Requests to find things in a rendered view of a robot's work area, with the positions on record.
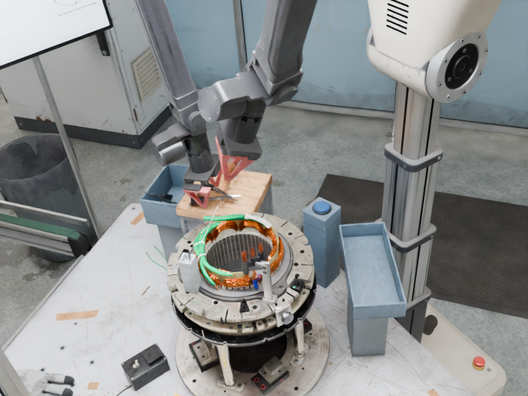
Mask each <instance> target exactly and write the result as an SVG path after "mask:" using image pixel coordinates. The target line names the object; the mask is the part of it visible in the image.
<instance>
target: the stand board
mask: <svg viewBox="0 0 528 396"><path fill-rule="evenodd" d="M272 181H273V178H272V175H271V174H264V173H258V172H252V171H245V170H242V171H241V172H240V179H239V181H238V182H237V184H236V185H235V184H234V179H233V180H232V181H231V182H230V184H229V188H228V190H227V191H224V192H225V193H228V194H235V195H240V196H233V199H236V200H238V202H237V201H234V200H227V202H226V204H225V206H224V207H223V206H222V200H220V201H219V200H214V201H208V205H207V208H202V207H201V206H200V205H199V204H198V203H195V204H194V205H193V206H192V209H189V203H190V202H191V200H190V198H191V197H190V196H188V195H187V194H185V195H184V196H183V198H182V199H181V201H180V203H179V204H178V206H177V207H176V212H177V215H180V216H185V217H190V218H199V219H204V216H213V215H214V216H222V215H228V214H232V213H240V212H244V214H248V215H250V214H251V212H256V213H257V212H258V210H259V208H260V206H261V204H262V202H263V200H264V198H265V196H266V193H267V191H268V189H269V187H270V185H271V183H272ZM215 196H221V194H219V193H216V192H215V191H211V193H210V197H215ZM218 202H219V205H218V206H217V204H218ZM217 207H218V208H217ZM216 208H217V210H216ZM215 210H216V212H215Z"/></svg>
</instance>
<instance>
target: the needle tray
mask: <svg viewBox="0 0 528 396"><path fill-rule="evenodd" d="M339 244H340V249H341V253H342V258H343V266H344V271H345V276H346V284H347V289H348V296H347V329H348V334H349V339H350V348H351V353H352V357H365V356H378V355H385V349H386V341H387V326H388V318H390V317H405V312H406V305H407V302H406V299H405V294H404V291H403V288H402V283H401V280H400V277H399V273H398V268H397V266H396V262H395V259H394V254H393V251H392V248H391V243H390V240H389V236H388V234H387V228H386V226H385V222H370V223H358V224H347V225H339Z"/></svg>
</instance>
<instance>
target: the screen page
mask: <svg viewBox="0 0 528 396"><path fill-rule="evenodd" d="M108 25H109V22H108V18H107V15H106V12H105V8H104V6H103V3H102V0H0V65H3V64H6V63H9V62H10V61H14V60H16V59H19V58H21V57H25V56H27V55H30V54H32V53H36V52H38V51H40V50H44V49H46V48H49V47H51V46H55V45H57V44H59V43H62V42H66V41H68V40H70V39H73V38H76V37H79V36H80V35H84V34H87V33H89V32H92V31H95V30H97V29H100V28H103V27H106V26H108Z"/></svg>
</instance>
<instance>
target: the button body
mask: <svg viewBox="0 0 528 396"><path fill-rule="evenodd" d="M318 201H325V202H328V203H329V204H331V206H332V210H331V212H330V213H328V214H325V215H319V214H315V213H314V212H313V211H312V206H313V205H314V204H315V203H316V202H318ZM302 212H303V231H304V236H305V237H306V238H307V240H308V244H304V245H305V246H307V245H310V246H311V249H312V252H313V267H314V270H315V273H316V277H317V284H318V285H320V286H321V287H323V288H325V289H326V288H327V287H328V286H329V285H330V284H331V283H332V282H333V281H334V280H335V279H336V278H337V277H338V276H339V275H340V244H339V225H341V207H340V206H338V205H336V204H334V203H332V202H329V201H327V200H325V199H323V198H321V197H318V198H317V199H316V200H315V201H314V202H313V203H311V204H310V205H309V206H308V207H307V208H306V209H304V210H303V211H302Z"/></svg>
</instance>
